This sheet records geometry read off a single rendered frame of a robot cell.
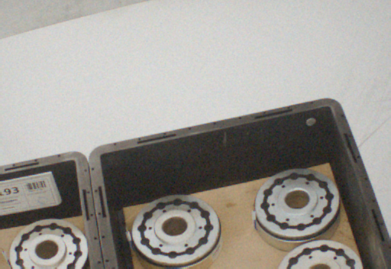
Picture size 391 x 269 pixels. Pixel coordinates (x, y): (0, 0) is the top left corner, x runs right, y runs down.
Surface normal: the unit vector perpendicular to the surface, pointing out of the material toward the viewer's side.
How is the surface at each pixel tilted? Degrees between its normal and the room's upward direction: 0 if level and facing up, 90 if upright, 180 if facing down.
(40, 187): 90
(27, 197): 90
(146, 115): 0
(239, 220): 0
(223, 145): 90
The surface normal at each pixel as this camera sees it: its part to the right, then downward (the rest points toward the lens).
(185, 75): -0.12, -0.69
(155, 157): 0.17, 0.70
